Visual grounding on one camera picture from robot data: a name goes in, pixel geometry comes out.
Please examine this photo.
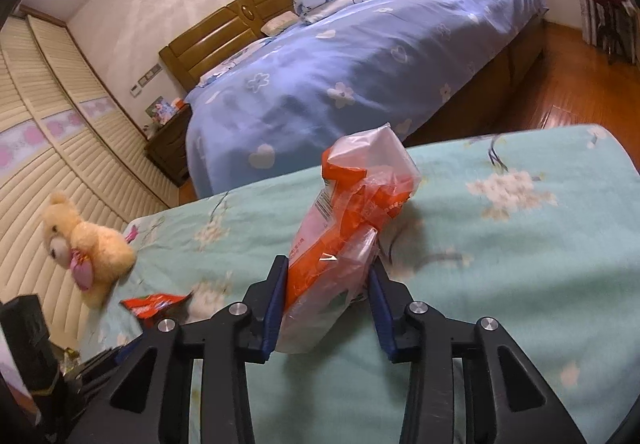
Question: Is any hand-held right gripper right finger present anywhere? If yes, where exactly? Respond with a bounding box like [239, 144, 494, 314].
[367, 258, 588, 444]

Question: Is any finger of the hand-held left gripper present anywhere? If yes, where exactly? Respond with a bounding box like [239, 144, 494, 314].
[64, 331, 152, 406]

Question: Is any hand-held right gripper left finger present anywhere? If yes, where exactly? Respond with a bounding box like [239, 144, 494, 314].
[67, 254, 290, 444]

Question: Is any orange plastic snack bag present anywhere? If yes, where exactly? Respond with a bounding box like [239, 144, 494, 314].
[276, 123, 422, 355]

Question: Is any person's left forearm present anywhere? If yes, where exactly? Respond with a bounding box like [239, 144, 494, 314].
[0, 354, 43, 431]

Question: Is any red foil wrapper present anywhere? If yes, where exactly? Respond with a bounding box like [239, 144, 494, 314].
[119, 291, 195, 320]

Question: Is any tan teddy bear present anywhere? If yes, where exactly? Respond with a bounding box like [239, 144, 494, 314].
[40, 190, 137, 309]

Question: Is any teal floral tablecloth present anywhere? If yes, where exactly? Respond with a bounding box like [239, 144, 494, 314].
[77, 124, 640, 444]

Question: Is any wooden nightstand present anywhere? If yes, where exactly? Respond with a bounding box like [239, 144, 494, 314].
[144, 103, 193, 187]

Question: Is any cream louvered wardrobe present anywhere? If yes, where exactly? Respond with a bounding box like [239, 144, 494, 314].
[0, 14, 173, 340]

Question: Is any blue floral duvet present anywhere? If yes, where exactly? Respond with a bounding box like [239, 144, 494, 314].
[185, 0, 543, 199]

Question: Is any wooden headboard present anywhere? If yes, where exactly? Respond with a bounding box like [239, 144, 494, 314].
[159, 0, 306, 92]

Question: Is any cream pillow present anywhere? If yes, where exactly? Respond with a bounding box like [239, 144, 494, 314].
[260, 13, 296, 37]

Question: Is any wooden coat rack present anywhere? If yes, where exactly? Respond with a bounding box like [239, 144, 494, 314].
[595, 0, 640, 65]

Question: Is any picture frame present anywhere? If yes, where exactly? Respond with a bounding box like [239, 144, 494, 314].
[145, 96, 176, 126]

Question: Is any wall switch panel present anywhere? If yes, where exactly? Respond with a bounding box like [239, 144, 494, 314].
[127, 64, 163, 97]

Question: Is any wooden bed frame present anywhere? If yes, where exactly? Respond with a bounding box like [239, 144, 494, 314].
[400, 14, 548, 147]

